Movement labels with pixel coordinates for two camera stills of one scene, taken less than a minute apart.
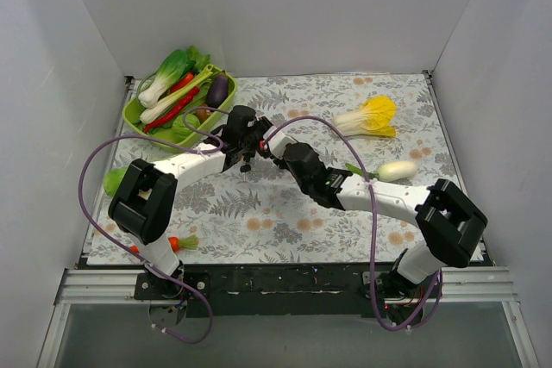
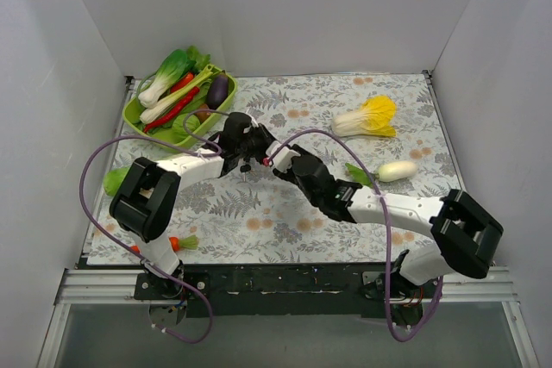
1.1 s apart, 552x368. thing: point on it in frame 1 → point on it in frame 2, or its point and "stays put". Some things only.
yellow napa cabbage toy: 376,118 stays put
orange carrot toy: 175,245 stays put
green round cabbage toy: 179,127 stays put
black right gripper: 267,149 → 281,171
